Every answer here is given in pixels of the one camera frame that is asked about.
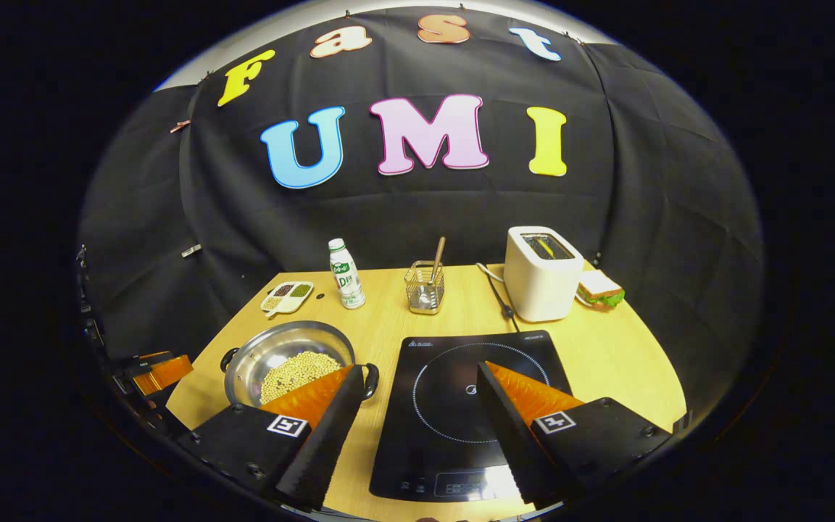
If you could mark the white toaster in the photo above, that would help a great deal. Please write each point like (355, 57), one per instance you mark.
(541, 290)

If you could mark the silver metal clip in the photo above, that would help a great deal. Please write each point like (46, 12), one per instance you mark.
(190, 250)

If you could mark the white drink bottle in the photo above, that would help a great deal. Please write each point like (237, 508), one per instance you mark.
(346, 283)

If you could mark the white divided sauce dish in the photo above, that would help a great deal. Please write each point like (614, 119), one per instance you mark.
(287, 297)

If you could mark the pile of yellow soybeans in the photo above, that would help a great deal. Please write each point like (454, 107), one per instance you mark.
(294, 373)

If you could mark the stainless steel pot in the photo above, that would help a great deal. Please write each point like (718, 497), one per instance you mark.
(272, 348)

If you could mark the sandwich with lettuce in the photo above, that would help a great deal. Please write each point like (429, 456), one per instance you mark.
(599, 286)

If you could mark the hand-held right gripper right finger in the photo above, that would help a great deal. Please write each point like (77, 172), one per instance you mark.
(515, 442)

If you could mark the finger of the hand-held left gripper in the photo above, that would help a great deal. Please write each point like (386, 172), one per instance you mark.
(167, 371)

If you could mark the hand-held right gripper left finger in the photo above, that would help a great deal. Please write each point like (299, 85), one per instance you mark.
(323, 449)

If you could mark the black induction cooktop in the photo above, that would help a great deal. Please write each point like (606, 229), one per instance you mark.
(432, 406)

